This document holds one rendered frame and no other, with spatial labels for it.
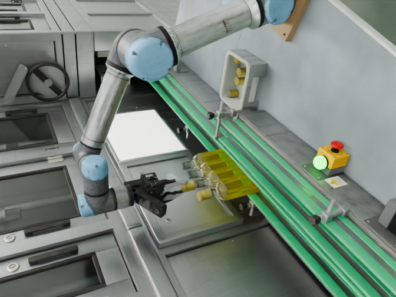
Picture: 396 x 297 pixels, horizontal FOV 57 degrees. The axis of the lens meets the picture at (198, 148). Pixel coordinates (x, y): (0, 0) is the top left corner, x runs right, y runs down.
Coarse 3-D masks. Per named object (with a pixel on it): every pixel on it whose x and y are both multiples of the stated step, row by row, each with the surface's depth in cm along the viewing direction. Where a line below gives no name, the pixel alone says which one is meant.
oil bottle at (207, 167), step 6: (204, 162) 138; (210, 162) 139; (216, 162) 139; (222, 162) 139; (228, 162) 140; (234, 162) 140; (204, 168) 136; (210, 168) 135; (216, 168) 136; (222, 168) 137; (204, 174) 136
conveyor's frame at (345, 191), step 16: (192, 80) 192; (208, 96) 179; (256, 112) 149; (256, 128) 138; (272, 128) 139; (272, 144) 131; (288, 144) 131; (304, 144) 132; (288, 160) 125; (304, 160) 123; (304, 176) 119; (336, 176) 118; (336, 192) 111; (352, 192) 112; (352, 208) 105; (368, 208) 106; (384, 240) 96
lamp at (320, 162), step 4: (316, 156) 117; (320, 156) 116; (324, 156) 116; (316, 160) 116; (320, 160) 115; (324, 160) 115; (316, 164) 116; (320, 164) 115; (324, 164) 115; (316, 168) 117; (320, 168) 116; (324, 168) 117
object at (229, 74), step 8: (232, 56) 156; (232, 64) 158; (240, 64) 159; (248, 64) 143; (224, 72) 159; (232, 72) 160; (248, 72) 144; (224, 80) 161; (232, 80) 163; (224, 88) 163; (232, 88) 165; (240, 88) 162; (224, 96) 165; (240, 96) 163; (232, 104) 159; (240, 104) 152
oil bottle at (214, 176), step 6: (228, 168) 136; (234, 168) 137; (210, 174) 132; (216, 174) 132; (222, 174) 133; (228, 174) 133; (234, 174) 134; (240, 174) 135; (210, 180) 131; (216, 180) 131; (210, 186) 132
